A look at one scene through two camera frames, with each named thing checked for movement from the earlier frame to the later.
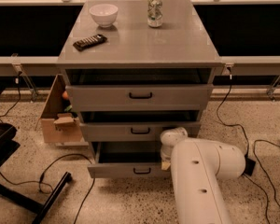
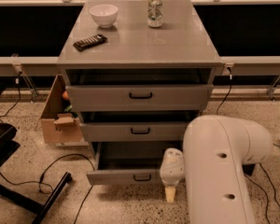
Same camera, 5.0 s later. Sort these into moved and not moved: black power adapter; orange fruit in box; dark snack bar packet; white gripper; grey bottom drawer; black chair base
Moved: grey bottom drawer; white gripper
Not moved: black chair base; black power adapter; dark snack bar packet; orange fruit in box
